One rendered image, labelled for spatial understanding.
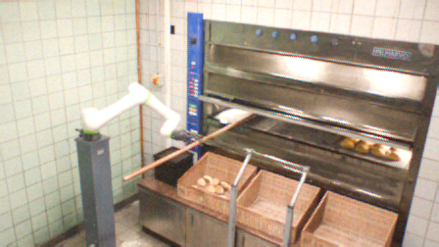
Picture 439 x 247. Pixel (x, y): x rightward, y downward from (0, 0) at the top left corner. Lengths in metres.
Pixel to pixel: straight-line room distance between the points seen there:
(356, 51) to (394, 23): 0.32
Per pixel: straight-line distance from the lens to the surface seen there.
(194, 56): 3.72
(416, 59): 2.97
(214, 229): 3.50
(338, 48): 3.10
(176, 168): 3.75
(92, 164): 3.34
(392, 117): 3.08
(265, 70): 3.34
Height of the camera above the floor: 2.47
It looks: 20 degrees down
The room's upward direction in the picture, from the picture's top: 2 degrees clockwise
